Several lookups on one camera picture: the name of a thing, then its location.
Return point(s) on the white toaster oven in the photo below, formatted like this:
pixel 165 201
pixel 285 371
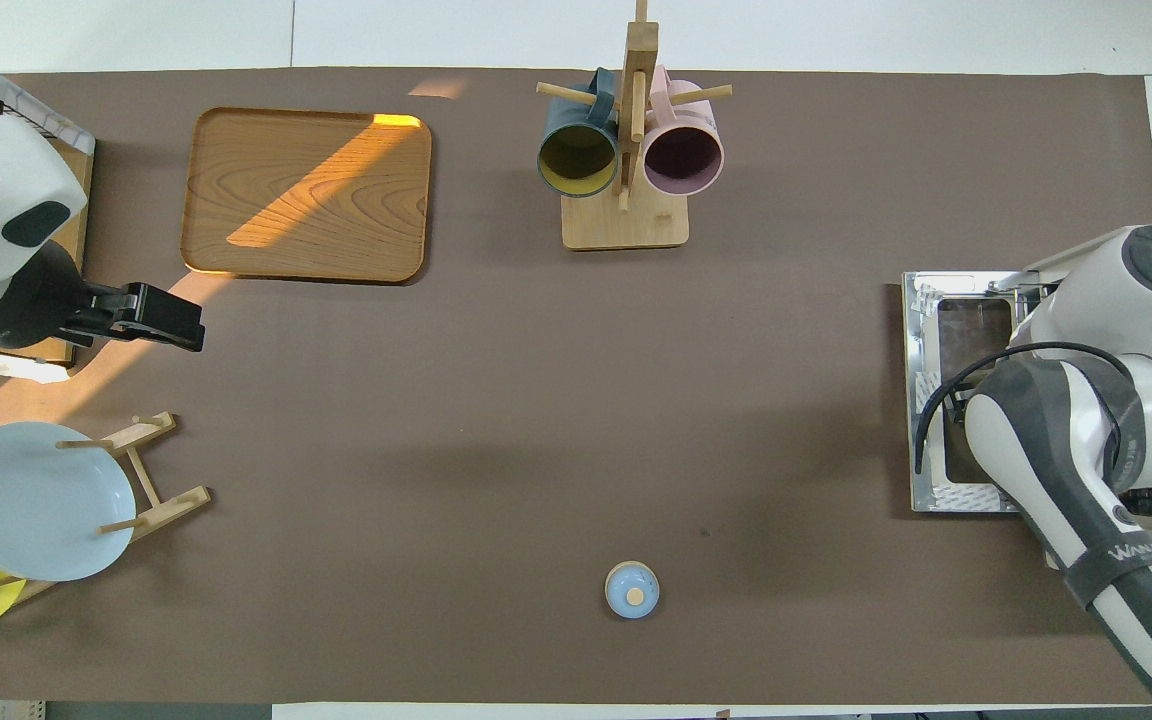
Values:
pixel 976 330

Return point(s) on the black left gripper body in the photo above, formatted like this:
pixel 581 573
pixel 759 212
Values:
pixel 36 300

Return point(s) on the light blue plate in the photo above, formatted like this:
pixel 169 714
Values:
pixel 36 500

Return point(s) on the wooden tray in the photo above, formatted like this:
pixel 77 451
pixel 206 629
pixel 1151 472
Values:
pixel 306 200

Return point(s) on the brown table mat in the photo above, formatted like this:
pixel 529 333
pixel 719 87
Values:
pixel 436 450

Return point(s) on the wooden mug rack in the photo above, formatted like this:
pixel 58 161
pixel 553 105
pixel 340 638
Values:
pixel 626 225

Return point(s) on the dark blue mug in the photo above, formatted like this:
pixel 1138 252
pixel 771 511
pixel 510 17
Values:
pixel 577 160

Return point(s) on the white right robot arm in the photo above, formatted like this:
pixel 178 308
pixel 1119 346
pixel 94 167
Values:
pixel 1136 330

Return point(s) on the wooden plate rack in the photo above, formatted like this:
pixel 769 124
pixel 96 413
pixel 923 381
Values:
pixel 171 505

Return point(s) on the pink mug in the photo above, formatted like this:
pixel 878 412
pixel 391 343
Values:
pixel 683 160

